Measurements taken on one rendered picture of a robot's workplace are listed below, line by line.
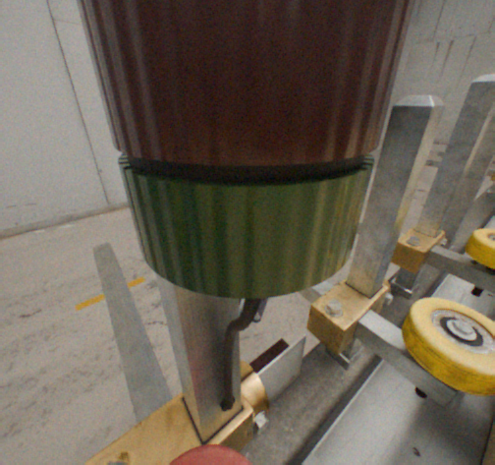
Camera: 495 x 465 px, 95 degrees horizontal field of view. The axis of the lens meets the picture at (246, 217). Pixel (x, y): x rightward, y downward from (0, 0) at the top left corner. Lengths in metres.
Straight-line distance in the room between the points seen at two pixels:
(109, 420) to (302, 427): 0.97
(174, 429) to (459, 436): 0.47
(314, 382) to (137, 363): 0.28
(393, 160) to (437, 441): 0.45
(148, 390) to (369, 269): 0.28
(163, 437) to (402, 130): 0.34
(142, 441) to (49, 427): 1.15
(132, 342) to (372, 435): 0.41
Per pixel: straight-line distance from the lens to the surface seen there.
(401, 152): 0.29
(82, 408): 1.36
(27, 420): 1.45
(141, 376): 0.29
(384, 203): 0.30
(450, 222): 0.84
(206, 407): 0.20
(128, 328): 0.33
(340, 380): 0.47
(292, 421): 0.43
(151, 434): 0.25
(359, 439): 0.53
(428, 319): 0.30
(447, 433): 0.60
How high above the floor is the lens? 1.10
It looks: 27 degrees down
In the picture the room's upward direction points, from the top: straight up
